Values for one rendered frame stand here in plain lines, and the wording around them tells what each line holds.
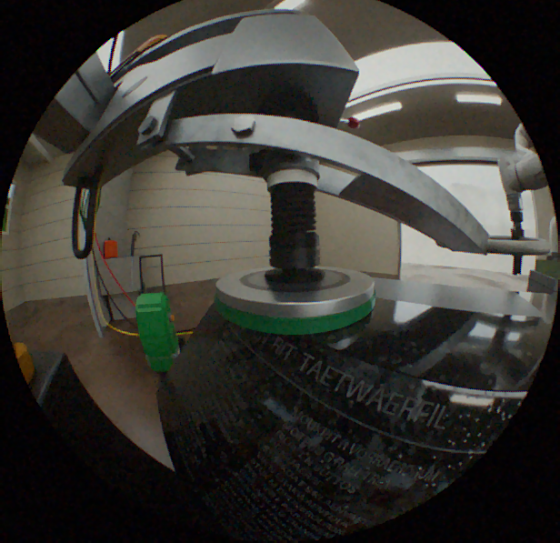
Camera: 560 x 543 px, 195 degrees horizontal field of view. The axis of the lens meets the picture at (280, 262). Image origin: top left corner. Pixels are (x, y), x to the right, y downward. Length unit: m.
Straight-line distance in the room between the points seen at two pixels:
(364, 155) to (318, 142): 0.06
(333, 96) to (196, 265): 4.62
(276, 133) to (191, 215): 4.57
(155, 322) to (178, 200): 3.87
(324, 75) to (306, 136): 0.11
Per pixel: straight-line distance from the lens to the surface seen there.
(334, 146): 0.21
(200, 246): 4.70
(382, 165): 0.23
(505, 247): 0.45
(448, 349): 0.15
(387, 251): 5.23
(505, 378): 0.15
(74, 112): 0.61
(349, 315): 0.15
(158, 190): 4.87
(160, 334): 1.30
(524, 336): 0.23
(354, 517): 0.16
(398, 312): 0.20
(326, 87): 0.29
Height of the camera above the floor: 0.90
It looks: 7 degrees down
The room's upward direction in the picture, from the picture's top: 2 degrees counter-clockwise
